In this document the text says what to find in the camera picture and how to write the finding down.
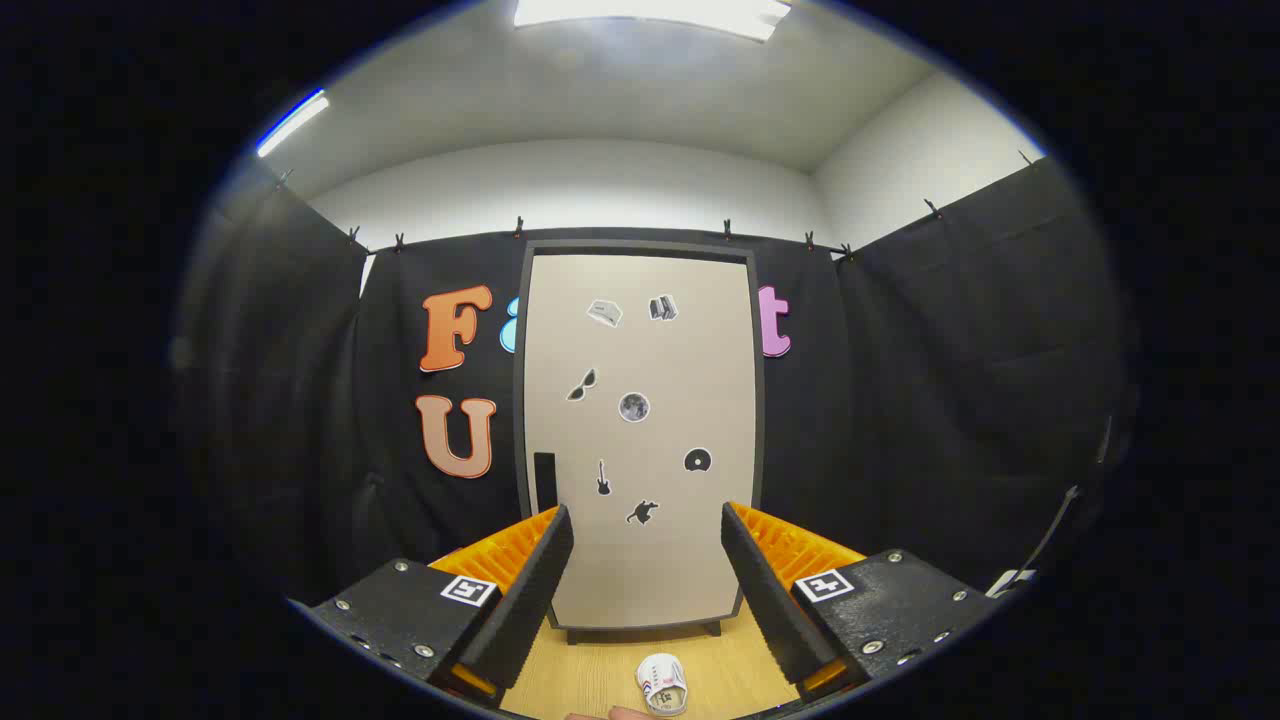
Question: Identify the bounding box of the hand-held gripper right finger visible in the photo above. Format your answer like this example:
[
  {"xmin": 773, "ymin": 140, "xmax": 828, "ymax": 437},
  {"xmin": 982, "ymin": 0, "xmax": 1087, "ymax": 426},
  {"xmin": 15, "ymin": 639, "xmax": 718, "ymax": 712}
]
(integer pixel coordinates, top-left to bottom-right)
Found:
[{"xmin": 720, "ymin": 500, "xmax": 1001, "ymax": 706}]

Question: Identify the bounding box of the row of black cloth clips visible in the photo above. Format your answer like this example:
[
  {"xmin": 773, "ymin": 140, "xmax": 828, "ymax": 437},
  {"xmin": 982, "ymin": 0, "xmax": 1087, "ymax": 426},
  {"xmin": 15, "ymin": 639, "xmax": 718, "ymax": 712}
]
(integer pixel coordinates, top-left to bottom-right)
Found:
[{"xmin": 275, "ymin": 150, "xmax": 1036, "ymax": 256}]

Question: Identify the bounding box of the beige shoe cabinet door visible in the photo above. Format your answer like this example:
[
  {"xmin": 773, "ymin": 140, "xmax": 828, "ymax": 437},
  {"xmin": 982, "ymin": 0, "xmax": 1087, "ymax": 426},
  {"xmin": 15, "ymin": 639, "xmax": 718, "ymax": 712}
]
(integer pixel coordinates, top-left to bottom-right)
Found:
[{"xmin": 523, "ymin": 253, "xmax": 758, "ymax": 629}]

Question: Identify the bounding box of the long ceiling light strip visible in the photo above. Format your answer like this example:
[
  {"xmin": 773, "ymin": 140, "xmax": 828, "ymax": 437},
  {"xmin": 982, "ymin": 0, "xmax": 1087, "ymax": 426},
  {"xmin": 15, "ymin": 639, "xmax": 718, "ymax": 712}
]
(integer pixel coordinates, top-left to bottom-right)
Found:
[{"xmin": 256, "ymin": 90, "xmax": 330, "ymax": 159}]

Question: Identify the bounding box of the black backdrop cloth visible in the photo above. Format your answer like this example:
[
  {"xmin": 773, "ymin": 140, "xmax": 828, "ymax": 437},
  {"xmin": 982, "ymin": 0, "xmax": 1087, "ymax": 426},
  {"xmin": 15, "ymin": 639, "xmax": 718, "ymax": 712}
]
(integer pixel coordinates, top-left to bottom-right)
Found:
[{"xmin": 180, "ymin": 155, "xmax": 1141, "ymax": 601}]

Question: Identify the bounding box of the white canvas shoe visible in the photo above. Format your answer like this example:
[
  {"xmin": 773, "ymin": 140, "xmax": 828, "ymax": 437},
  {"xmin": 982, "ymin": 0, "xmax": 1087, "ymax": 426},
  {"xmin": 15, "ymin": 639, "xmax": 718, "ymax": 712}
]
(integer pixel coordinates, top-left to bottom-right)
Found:
[{"xmin": 636, "ymin": 653, "xmax": 689, "ymax": 717}]

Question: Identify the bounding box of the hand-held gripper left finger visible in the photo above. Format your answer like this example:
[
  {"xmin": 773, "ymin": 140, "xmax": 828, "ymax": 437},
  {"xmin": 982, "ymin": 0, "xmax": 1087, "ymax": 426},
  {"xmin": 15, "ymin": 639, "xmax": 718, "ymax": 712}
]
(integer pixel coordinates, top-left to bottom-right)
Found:
[{"xmin": 290, "ymin": 503, "xmax": 576, "ymax": 711}]

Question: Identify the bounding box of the rectangular ceiling light panel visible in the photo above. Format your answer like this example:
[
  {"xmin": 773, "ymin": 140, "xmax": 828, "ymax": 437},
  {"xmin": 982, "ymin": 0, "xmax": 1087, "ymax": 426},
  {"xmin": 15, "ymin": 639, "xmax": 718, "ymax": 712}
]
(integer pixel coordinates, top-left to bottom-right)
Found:
[{"xmin": 513, "ymin": 0, "xmax": 793, "ymax": 43}]

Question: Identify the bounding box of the dark grey shoe cabinet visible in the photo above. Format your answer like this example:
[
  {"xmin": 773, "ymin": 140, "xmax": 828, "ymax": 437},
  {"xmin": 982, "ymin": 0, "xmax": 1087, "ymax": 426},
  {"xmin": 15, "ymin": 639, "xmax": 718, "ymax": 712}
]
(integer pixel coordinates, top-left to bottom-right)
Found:
[{"xmin": 513, "ymin": 240, "xmax": 766, "ymax": 646}]

